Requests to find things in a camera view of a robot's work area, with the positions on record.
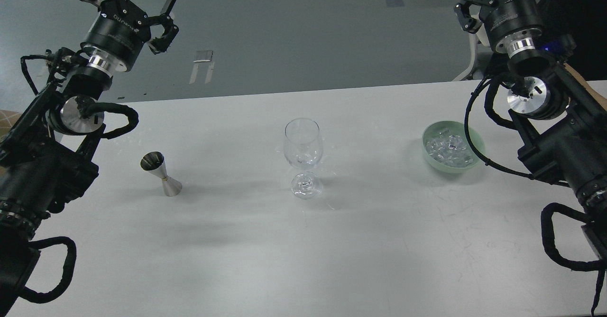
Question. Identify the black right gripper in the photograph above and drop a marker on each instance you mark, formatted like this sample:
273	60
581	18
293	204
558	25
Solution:
511	25

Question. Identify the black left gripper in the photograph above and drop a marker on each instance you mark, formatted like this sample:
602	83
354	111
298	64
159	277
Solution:
115	30

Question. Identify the steel cocktail jigger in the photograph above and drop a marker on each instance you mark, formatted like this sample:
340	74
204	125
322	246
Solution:
155	164

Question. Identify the clear ice cubes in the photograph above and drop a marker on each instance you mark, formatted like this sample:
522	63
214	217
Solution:
449	148

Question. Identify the person forearm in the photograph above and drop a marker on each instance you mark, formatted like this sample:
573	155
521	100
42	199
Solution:
602	101

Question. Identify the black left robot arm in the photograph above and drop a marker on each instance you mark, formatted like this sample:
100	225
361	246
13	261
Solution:
47	154

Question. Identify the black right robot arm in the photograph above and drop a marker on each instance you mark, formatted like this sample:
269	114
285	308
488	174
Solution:
559	117

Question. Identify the clear wine glass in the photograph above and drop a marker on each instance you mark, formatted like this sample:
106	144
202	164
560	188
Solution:
303	149

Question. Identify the grey office chair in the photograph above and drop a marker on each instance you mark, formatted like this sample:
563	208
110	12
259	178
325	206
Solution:
480	54

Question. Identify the person in black shirt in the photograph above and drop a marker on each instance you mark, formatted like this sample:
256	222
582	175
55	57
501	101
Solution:
585	21

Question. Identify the green bowl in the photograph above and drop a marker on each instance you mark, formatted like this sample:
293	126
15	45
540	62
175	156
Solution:
474	140

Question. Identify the beige checkered cushion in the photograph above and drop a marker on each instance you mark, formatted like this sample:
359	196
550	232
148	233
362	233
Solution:
7	120

